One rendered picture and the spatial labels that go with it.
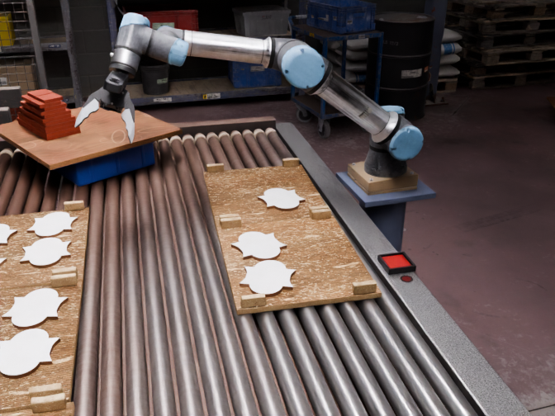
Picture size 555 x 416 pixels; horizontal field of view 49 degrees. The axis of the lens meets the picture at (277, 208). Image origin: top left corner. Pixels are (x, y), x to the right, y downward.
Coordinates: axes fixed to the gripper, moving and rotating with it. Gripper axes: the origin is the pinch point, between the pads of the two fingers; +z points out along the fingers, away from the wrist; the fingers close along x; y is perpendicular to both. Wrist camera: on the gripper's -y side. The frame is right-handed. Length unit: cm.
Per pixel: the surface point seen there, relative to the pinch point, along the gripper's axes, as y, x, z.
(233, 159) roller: 53, -43, -14
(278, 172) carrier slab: 34, -57, -10
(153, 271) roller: -7.9, -21.7, 31.9
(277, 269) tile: -20, -51, 24
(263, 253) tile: -13, -48, 21
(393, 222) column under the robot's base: 32, -102, -4
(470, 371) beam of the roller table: -56, -86, 36
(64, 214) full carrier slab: 21.0, 6.2, 22.3
